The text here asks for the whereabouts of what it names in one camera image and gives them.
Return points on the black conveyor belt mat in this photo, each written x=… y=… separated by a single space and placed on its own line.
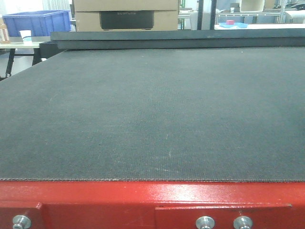
x=235 y=114

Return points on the large cardboard box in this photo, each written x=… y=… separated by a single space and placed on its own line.
x=162 y=21

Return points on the small blue tray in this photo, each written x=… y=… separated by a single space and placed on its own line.
x=236 y=24

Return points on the middle silver bolt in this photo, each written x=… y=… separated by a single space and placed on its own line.
x=205 y=222

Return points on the silver bolt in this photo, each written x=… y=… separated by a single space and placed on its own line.
x=21 y=222
x=243 y=222
x=205 y=222

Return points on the red block in tray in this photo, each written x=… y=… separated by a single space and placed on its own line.
x=230 y=22

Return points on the upper cardboard box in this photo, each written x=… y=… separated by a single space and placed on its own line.
x=120 y=5

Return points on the right silver bolt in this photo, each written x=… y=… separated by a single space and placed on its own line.
x=243 y=222

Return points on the blue plastic crate on table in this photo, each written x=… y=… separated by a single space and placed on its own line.
x=40 y=23

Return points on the white paper cup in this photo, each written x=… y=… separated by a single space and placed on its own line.
x=26 y=36

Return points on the white folding table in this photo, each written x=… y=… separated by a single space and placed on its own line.
x=14 y=45

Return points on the left silver bolt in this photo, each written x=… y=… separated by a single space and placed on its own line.
x=21 y=222

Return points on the red metal machine frame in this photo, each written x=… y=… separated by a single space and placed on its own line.
x=151 y=204

